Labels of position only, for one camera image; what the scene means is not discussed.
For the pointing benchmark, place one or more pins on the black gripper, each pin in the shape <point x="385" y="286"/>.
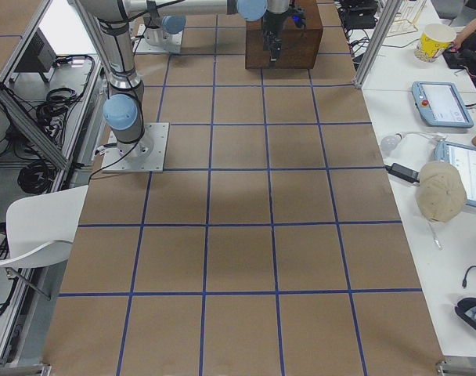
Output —
<point x="270" y="26"/>

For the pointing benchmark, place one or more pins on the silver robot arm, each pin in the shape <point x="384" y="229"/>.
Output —
<point x="123" y="110"/>
<point x="162" y="30"/>

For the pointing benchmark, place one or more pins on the dark wooden drawer cabinet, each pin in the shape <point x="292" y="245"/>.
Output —
<point x="301" y="35"/>

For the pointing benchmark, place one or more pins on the white light bulb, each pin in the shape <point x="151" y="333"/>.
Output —
<point x="390" y="142"/>

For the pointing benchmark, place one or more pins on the yellow popcorn bucket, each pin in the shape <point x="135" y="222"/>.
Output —
<point x="435" y="39"/>

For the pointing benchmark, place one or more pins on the black power adapter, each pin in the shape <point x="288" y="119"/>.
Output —
<point x="402" y="172"/>

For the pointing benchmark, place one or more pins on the blue teach pendant far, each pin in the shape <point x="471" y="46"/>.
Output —
<point x="439" y="105"/>

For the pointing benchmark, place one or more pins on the blue teach pendant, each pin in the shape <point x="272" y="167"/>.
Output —
<point x="463" y="158"/>
<point x="439" y="105"/>

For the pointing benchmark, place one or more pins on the beige baseball cap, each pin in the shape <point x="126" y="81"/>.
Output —
<point x="441" y="195"/>

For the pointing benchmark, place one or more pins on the blue teach pendant near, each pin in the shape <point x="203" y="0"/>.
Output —
<point x="463" y="158"/>

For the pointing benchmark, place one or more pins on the white plastic chair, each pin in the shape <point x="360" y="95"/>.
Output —
<point x="40" y="231"/>

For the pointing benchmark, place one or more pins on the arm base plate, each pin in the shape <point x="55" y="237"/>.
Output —
<point x="142" y="47"/>
<point x="148" y="155"/>

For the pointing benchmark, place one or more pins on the gold wire rack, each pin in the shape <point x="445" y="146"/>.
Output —
<point x="405" y="21"/>

